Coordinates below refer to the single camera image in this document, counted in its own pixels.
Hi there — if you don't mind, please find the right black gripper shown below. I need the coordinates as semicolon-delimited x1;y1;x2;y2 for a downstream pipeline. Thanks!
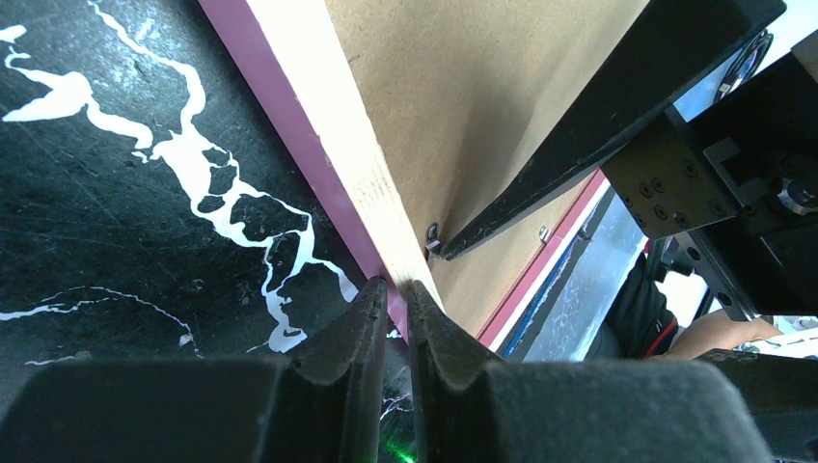
440;0;817;320

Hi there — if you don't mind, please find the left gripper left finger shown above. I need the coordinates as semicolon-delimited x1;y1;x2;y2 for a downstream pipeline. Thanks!
1;277;388;462

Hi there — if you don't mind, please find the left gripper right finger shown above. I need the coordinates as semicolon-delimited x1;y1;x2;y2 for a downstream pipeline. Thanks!
407;281;773;462

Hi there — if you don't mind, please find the brown cardboard backing board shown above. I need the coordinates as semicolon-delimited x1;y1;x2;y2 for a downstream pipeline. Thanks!
326;1;644;334

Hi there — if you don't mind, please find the pink wooden picture frame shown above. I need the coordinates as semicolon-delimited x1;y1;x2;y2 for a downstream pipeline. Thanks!
202;1;609;347

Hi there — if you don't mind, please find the person seated in background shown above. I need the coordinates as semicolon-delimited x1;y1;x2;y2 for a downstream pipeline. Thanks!
586;254;817;361

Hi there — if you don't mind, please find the black coiled cable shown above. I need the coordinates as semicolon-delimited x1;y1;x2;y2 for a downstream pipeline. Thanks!
712;28;776;103

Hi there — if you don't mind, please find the metal frame retaining clip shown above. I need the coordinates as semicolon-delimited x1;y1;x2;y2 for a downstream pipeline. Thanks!
424;222;441;256

